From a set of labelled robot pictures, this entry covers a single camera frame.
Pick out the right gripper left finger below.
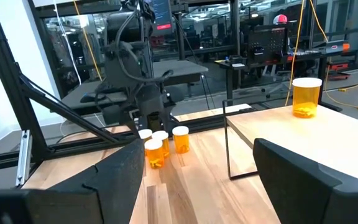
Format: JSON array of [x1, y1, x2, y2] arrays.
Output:
[[48, 138, 146, 224]]

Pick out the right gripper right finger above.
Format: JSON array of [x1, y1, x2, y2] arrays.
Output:
[[252, 138, 344, 224]]

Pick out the orange bottle multicoloured pills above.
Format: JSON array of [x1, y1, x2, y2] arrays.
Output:
[[144, 139, 165, 170]]

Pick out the orange pill bottle white lid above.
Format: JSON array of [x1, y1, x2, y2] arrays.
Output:
[[291, 77, 323, 119], [137, 128, 153, 143], [151, 130, 171, 158], [172, 125, 190, 154]]

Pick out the grey side desk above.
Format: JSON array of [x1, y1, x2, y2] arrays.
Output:
[[60, 58, 210, 110]]

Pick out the black computer mouse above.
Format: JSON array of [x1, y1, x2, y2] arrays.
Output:
[[79, 91, 107, 104]]

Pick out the black workbench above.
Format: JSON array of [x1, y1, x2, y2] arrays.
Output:
[[214, 51, 328, 100]]

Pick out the black touchscreen display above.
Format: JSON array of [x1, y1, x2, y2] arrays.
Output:
[[150, 0, 174, 32]]

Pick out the black pegboard tool rack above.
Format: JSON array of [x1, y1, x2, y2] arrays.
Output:
[[246, 26, 293, 65]]

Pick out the grey orange device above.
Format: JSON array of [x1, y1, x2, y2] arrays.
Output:
[[324, 39, 351, 57]]

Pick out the red white helmet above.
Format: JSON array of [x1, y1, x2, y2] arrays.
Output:
[[272, 14, 289, 26]]

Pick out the wooden shelf black metal frame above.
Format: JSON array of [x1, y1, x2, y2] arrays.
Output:
[[221, 98, 358, 187]]

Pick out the yellow hanging cable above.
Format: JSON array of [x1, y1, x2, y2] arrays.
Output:
[[72, 0, 104, 82]]

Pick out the silver metal bracket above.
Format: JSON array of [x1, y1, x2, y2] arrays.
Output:
[[15, 129, 33, 188]]

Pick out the white hanging cable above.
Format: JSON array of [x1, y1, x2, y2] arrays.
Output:
[[52, 0, 83, 85]]

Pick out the yellow extension cable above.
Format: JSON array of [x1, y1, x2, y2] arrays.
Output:
[[284, 0, 358, 113]]

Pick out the black aluminium table frame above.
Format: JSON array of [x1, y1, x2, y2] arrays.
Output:
[[0, 0, 256, 191]]

